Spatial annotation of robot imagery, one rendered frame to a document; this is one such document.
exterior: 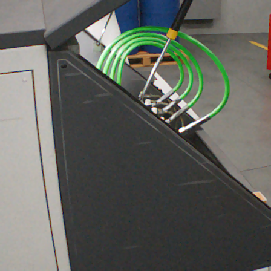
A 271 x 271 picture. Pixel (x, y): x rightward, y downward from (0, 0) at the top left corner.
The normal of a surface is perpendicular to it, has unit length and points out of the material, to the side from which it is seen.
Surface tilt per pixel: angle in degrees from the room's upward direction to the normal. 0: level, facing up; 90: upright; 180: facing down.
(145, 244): 90
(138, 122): 90
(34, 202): 90
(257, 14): 90
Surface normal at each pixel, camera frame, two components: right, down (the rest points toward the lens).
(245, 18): 0.26, 0.40
